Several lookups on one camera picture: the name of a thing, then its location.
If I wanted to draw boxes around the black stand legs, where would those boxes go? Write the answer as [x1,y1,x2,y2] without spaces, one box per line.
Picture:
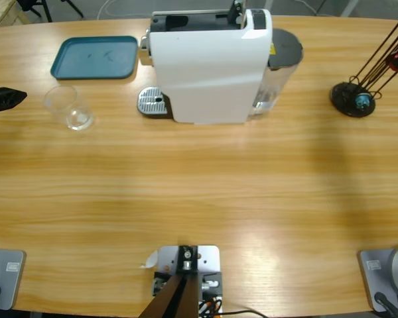
[18,0,86,19]

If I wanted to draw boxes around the white paper tag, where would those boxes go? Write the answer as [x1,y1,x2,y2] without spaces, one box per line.
[139,250,159,270]

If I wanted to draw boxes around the teal plastic tray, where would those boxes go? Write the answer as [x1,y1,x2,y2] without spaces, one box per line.
[49,35,139,81]

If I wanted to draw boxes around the white block with dark post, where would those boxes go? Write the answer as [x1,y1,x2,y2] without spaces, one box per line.
[139,244,224,318]

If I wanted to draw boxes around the metal drip tray grille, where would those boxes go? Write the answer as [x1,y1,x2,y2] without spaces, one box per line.
[137,85,170,117]

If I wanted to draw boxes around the thin black cable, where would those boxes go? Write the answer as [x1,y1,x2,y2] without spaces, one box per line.
[218,309,269,318]

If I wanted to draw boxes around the orange cable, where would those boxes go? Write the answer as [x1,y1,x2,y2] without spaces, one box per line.
[198,296,222,314]

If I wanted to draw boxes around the clear water tank dark lid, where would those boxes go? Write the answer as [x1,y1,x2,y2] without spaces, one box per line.
[250,28,304,117]

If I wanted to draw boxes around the light wooden crate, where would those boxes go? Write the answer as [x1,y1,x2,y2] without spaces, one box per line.
[0,0,31,30]

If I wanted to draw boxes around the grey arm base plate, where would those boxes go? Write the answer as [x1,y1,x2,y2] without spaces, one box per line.
[0,248,27,311]
[357,244,398,313]

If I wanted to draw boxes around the blue coffee capsule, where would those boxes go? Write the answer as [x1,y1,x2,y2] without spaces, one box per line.
[355,93,371,109]

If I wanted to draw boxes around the white floor cable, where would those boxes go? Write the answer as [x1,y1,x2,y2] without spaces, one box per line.
[300,0,319,16]
[97,0,152,19]

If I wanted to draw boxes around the clear glass cup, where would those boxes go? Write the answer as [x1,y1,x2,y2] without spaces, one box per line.
[42,85,95,131]

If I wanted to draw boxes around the white capsule coffee machine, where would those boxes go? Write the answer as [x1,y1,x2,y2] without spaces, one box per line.
[141,0,273,127]

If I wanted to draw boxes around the black capsule holder with rods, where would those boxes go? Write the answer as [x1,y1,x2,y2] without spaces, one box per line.
[330,20,398,119]

